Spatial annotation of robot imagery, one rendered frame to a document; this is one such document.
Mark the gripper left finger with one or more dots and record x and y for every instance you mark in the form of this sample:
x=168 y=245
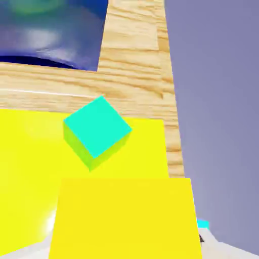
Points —
x=30 y=253

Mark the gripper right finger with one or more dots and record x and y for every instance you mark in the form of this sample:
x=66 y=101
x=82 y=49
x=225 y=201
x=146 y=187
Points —
x=218 y=249

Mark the small yellow cube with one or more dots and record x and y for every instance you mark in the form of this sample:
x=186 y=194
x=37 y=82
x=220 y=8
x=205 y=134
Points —
x=125 y=220

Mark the small cyan cube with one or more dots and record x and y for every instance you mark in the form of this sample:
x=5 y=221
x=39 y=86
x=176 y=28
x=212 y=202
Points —
x=203 y=223

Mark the small turquoise cube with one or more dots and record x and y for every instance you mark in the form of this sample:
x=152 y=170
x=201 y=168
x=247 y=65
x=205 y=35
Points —
x=98 y=125

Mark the large yellow box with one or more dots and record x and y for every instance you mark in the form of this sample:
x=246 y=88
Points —
x=30 y=161

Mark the large blue box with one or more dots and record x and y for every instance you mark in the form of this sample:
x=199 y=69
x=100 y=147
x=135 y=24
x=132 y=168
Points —
x=50 y=30

